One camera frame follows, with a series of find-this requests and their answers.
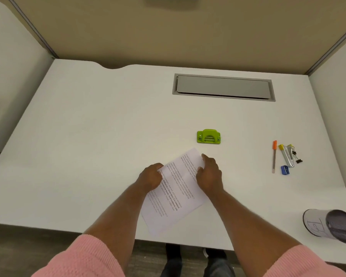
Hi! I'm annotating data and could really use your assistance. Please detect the person's left hand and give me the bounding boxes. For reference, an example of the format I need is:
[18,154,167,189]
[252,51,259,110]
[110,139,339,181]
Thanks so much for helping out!
[135,163,164,195]

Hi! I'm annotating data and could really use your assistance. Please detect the person's right hand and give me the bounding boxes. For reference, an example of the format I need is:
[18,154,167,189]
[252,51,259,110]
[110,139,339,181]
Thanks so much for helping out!
[196,154,225,199]

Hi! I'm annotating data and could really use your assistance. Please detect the printed white paper sheet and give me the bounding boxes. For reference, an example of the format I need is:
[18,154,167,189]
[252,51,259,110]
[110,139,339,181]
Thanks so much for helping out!
[140,147,210,236]

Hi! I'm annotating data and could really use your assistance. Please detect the green hole punch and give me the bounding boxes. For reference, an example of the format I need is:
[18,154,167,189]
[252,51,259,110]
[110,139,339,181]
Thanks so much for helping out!
[196,129,221,145]

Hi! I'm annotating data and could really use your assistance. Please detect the orange capped pen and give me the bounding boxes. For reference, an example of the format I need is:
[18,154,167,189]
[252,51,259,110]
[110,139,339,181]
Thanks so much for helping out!
[271,140,278,174]

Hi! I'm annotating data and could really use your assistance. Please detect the silver stapler with yellow ends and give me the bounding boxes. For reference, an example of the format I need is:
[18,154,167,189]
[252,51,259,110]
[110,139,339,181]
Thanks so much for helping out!
[278,144,295,168]

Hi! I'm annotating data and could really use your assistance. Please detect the person's right forearm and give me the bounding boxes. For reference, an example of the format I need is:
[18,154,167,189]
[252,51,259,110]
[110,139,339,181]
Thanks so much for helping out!
[210,190,302,277]

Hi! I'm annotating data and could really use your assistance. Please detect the person's left forearm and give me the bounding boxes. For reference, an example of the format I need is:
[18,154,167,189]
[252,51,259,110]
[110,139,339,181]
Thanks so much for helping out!
[83,183,150,273]

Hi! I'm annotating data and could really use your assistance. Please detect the person's right black shoe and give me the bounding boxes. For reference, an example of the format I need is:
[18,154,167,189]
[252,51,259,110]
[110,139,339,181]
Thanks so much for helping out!
[203,248,228,262]

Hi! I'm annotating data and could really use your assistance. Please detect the person's black shoe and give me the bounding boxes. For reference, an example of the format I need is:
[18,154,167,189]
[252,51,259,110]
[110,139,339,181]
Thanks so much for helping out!
[165,244,182,263]
[203,248,228,262]

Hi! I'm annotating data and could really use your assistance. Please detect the person's left black shoe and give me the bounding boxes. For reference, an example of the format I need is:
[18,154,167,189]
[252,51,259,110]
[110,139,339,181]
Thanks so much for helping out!
[165,244,182,263]

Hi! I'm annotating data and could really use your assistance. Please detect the dark grey trousers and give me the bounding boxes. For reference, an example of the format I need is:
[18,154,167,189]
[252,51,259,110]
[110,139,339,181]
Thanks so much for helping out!
[161,258,236,277]

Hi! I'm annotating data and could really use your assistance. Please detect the pink knit sweater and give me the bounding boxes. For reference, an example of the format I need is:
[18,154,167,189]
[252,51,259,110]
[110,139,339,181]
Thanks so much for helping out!
[32,234,346,277]

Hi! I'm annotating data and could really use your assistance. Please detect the mesh cup with white label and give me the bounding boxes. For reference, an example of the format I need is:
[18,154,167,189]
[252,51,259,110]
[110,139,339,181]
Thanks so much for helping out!
[303,209,346,244]

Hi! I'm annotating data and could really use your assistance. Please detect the wide beige partition panel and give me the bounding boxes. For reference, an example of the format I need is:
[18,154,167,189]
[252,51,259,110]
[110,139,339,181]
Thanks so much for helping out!
[11,0,346,75]

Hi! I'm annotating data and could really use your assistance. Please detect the grey desk cable cover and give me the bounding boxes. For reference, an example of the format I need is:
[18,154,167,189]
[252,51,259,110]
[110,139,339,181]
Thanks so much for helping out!
[172,73,276,102]

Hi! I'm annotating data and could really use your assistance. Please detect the grey metal partition post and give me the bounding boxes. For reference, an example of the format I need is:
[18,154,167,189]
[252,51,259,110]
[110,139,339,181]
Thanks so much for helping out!
[304,21,346,76]

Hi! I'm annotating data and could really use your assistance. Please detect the slim grey metal post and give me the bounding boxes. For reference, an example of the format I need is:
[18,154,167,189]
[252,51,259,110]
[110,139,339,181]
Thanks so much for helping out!
[5,0,59,59]

